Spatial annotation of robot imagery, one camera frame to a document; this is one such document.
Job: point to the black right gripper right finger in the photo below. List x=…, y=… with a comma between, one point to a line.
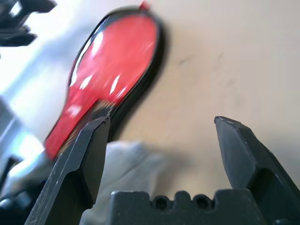
x=246, y=152

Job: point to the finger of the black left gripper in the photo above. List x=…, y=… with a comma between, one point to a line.
x=16, y=36
x=21, y=7

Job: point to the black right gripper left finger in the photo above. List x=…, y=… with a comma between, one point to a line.
x=70, y=175

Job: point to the red black paddle case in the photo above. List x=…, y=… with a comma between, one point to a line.
x=70, y=122

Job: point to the red ping-pong paddle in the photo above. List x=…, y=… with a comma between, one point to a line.
x=117, y=58

